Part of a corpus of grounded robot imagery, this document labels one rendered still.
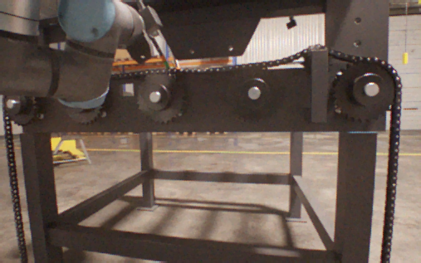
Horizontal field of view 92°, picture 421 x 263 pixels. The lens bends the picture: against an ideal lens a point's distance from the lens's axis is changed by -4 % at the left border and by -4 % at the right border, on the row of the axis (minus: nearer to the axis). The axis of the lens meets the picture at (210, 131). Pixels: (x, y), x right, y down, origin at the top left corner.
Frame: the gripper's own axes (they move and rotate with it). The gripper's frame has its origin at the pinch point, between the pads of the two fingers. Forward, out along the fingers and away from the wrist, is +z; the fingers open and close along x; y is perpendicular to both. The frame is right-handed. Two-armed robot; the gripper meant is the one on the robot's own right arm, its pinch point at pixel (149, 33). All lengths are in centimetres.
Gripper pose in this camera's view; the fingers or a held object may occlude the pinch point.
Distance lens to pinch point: 75.5
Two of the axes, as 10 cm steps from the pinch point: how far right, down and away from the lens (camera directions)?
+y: -4.6, -8.5, -2.5
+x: -8.8, 4.1, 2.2
